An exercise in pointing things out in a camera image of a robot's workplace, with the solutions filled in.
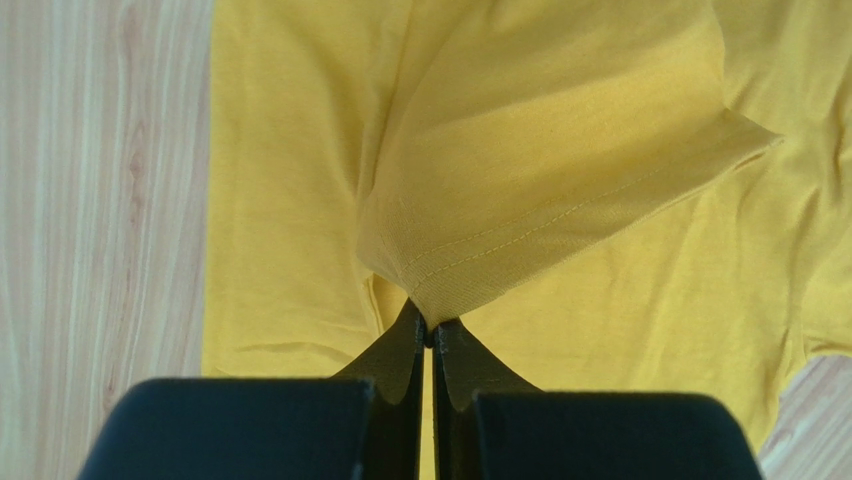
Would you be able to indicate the yellow t shirt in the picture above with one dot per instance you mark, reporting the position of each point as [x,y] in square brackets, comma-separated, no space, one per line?
[611,195]

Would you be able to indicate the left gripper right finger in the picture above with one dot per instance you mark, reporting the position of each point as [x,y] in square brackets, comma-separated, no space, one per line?
[463,369]

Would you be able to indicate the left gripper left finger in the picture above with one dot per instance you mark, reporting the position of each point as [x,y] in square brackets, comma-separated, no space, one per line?
[393,366]

